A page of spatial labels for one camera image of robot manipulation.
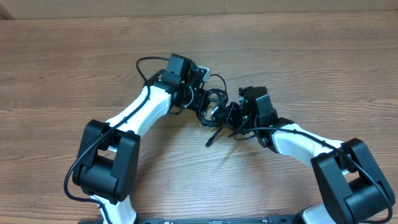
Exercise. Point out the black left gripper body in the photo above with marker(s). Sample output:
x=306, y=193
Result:
x=198, y=99

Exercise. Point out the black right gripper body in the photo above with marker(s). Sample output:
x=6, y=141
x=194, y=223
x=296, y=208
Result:
x=234, y=118

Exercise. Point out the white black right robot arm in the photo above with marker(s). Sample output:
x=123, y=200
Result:
x=352, y=185

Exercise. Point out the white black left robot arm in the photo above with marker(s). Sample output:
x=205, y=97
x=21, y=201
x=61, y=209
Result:
x=106, y=165

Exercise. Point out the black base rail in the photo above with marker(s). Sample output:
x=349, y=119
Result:
x=271, y=219

